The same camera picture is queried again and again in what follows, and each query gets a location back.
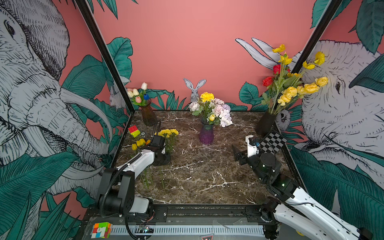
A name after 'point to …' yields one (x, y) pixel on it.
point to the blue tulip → (146, 97)
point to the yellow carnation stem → (170, 140)
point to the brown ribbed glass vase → (149, 115)
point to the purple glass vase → (206, 134)
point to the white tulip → (144, 85)
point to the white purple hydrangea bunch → (211, 110)
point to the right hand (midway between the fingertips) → (238, 141)
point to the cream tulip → (135, 92)
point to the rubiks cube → (102, 230)
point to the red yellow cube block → (134, 131)
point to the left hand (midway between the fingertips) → (169, 158)
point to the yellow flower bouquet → (285, 87)
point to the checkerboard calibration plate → (272, 143)
